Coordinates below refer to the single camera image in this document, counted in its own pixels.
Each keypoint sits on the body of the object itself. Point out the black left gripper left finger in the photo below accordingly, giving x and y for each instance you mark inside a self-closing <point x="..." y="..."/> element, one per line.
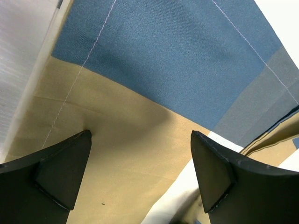
<point x="42" y="187"/>

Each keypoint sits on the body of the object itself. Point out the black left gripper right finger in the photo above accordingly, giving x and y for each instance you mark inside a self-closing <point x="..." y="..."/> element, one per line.
<point x="236" y="189"/>

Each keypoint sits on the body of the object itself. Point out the blue tan white placemat cloth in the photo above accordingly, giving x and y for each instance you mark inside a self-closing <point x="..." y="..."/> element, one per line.
<point x="141" y="76"/>

